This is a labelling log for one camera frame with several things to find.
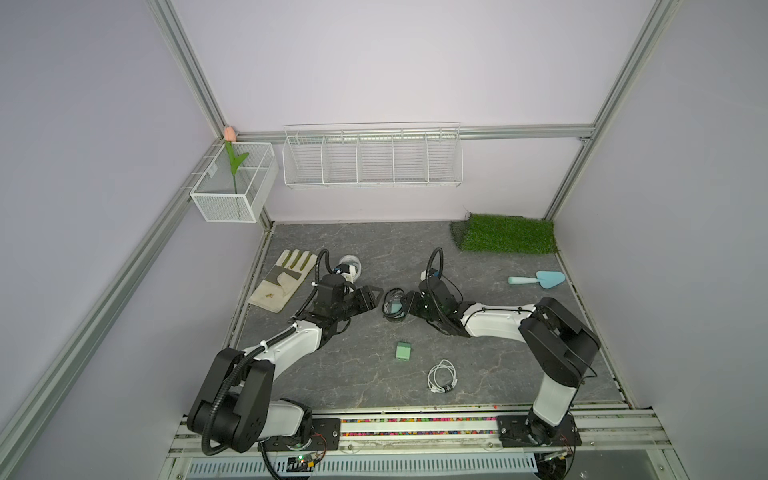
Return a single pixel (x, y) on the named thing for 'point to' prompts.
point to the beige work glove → (284, 281)
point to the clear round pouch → (355, 267)
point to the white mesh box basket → (214, 194)
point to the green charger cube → (404, 351)
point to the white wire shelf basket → (373, 155)
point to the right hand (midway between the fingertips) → (401, 299)
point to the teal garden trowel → (547, 279)
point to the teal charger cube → (396, 306)
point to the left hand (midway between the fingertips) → (378, 295)
